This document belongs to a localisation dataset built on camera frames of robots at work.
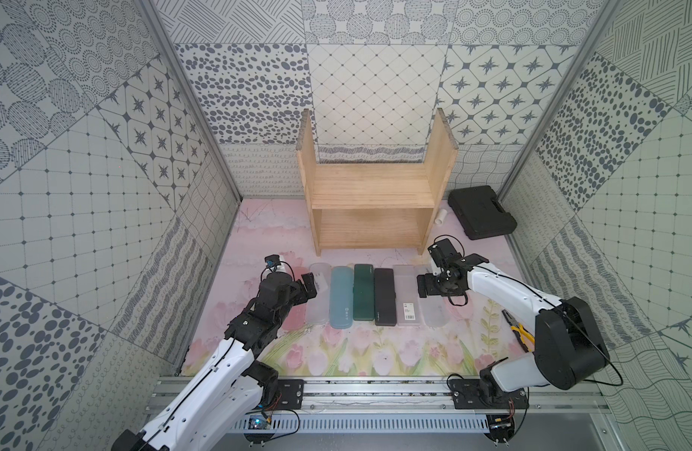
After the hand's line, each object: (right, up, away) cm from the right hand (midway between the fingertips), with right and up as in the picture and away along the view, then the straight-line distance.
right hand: (435, 292), depth 88 cm
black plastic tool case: (+25, +26, +24) cm, 43 cm away
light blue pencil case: (-30, -3, +4) cm, 31 cm away
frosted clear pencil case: (0, -6, 0) cm, 6 cm away
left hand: (-42, +7, -9) cm, 44 cm away
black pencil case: (-16, -2, +3) cm, 16 cm away
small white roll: (+8, +24, +21) cm, 33 cm away
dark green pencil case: (-23, -1, +5) cm, 23 cm away
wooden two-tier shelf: (-20, +27, -6) cm, 35 cm away
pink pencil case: (-44, -8, -2) cm, 45 cm away
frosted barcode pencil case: (-9, -4, 0) cm, 9 cm away
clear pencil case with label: (-38, -6, +3) cm, 38 cm away
